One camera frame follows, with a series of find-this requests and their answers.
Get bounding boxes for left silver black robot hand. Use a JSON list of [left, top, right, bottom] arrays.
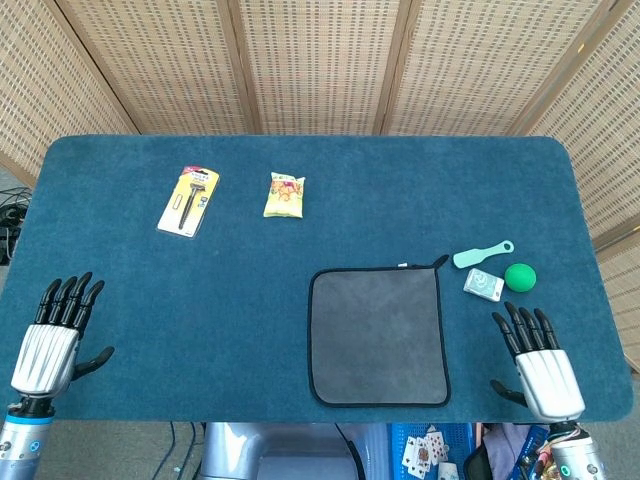
[[10, 271, 116, 397]]

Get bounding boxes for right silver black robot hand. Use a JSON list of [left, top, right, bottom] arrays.
[[489, 301, 587, 425]]

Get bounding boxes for grey green microfibre cloth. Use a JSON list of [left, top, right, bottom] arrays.
[[307, 254, 452, 409]]

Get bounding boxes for green ball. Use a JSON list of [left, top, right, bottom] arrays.
[[504, 262, 538, 292]]

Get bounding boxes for playing card deck box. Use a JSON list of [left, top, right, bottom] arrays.
[[463, 267, 505, 302]]

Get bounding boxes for blue plastic basket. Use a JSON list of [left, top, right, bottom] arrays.
[[390, 422, 475, 480]]

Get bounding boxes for loose playing cards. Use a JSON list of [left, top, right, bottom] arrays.
[[401, 424, 450, 478]]

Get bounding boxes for packaged black razor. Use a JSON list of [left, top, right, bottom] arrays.
[[156, 166, 221, 239]]

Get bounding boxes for blue table mat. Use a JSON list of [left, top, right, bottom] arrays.
[[0, 134, 634, 424]]

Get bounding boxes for silver robot torso base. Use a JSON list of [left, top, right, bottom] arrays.
[[199, 422, 391, 480]]

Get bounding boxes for yellow snack packet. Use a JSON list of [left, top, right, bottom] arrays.
[[262, 171, 307, 220]]

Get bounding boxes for woven folding screen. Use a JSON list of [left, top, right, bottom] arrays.
[[0, 0, 640, 374]]

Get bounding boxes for black floor cables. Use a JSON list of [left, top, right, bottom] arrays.
[[0, 186, 32, 264]]

